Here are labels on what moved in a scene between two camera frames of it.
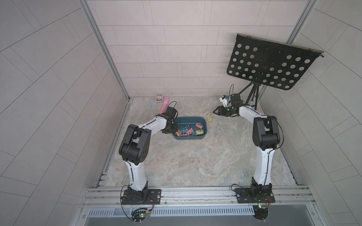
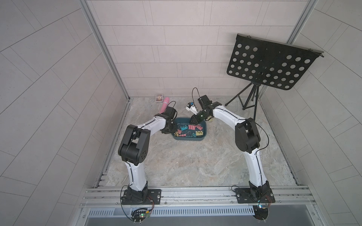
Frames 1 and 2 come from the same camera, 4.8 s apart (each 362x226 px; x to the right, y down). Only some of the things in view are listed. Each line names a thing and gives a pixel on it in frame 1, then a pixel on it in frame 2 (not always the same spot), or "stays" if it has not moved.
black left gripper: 174,124 stays
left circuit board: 139,214 stays
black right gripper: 222,111 -> 196,118
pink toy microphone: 165,104 stays
